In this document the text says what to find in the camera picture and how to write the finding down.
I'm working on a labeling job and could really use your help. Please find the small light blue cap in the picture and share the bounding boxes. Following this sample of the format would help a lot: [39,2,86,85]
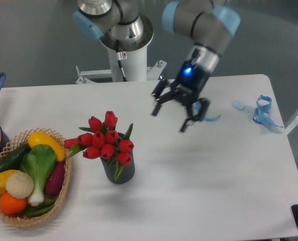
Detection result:
[232,100,245,110]

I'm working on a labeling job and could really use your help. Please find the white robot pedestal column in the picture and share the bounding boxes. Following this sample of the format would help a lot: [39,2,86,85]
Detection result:
[107,47,147,82]

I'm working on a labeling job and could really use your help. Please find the dark green cucumber toy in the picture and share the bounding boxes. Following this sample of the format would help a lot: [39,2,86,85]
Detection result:
[0,143,31,173]

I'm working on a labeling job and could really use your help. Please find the dark grey ribbed vase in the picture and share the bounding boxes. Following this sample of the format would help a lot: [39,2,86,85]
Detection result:
[100,130,135,184]

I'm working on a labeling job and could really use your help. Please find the white metal base frame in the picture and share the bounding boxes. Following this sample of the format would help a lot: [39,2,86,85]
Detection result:
[75,60,167,84]

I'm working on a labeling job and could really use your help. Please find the crumpled blue tape strip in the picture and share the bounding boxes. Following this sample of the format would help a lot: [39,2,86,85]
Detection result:
[253,95,283,128]

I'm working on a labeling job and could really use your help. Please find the cream garlic bun toy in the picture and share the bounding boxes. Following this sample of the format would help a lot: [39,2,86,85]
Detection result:
[6,172,34,199]

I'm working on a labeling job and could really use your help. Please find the woven wicker basket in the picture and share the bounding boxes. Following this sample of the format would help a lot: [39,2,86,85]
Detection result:
[0,129,72,227]

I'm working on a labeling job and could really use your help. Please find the purple sweet potato toy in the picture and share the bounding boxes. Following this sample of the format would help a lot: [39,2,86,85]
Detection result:
[45,162,65,196]

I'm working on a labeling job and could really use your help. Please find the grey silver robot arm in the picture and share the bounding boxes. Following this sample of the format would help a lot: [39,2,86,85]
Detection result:
[73,1,240,132]

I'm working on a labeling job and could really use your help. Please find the green pea pods toy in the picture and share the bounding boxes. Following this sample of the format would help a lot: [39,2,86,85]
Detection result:
[24,198,56,218]

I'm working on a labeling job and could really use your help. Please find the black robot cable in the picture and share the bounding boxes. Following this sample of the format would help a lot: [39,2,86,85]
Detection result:
[114,39,128,82]

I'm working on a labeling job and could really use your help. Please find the green bok choy toy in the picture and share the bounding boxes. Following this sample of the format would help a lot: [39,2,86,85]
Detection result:
[21,145,57,206]

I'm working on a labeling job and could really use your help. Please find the orange fruit toy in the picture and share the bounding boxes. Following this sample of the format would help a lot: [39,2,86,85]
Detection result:
[0,192,27,214]

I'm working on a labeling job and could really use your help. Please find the yellow bell pepper toy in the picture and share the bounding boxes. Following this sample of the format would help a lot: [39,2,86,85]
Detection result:
[0,170,20,195]

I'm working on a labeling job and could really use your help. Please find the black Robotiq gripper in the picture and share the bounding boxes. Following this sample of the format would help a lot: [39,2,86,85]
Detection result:
[151,60,210,133]

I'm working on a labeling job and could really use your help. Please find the red tulip bouquet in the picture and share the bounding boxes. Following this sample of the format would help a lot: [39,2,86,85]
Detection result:
[64,111,135,184]

